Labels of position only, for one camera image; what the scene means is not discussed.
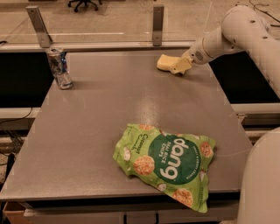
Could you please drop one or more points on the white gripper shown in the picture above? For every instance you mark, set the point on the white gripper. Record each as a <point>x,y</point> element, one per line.
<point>196,54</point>

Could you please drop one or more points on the yellow sponge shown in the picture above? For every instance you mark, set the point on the yellow sponge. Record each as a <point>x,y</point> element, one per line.
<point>166,62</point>

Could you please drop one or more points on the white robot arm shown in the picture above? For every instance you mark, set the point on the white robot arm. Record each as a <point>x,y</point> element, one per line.
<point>241,29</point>

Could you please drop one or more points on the silver blue redbull can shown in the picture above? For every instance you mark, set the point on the silver blue redbull can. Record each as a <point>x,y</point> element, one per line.
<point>58,65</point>

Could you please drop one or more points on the green dang chips bag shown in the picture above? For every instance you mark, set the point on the green dang chips bag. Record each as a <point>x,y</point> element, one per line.
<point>175,164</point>

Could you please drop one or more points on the black office chair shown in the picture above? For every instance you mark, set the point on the black office chair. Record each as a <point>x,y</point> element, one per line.
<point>86,3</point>

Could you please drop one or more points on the cardboard box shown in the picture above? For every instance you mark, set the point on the cardboard box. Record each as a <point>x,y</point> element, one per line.
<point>15,213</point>

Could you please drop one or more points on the middle metal bracket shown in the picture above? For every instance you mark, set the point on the middle metal bracket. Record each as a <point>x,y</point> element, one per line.
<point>157,24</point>

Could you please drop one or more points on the metal bracket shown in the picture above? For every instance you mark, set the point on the metal bracket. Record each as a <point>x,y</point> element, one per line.
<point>157,24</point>
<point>44,38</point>

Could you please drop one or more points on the left metal bracket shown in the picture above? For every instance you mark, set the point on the left metal bracket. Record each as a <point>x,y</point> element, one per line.
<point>44,38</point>

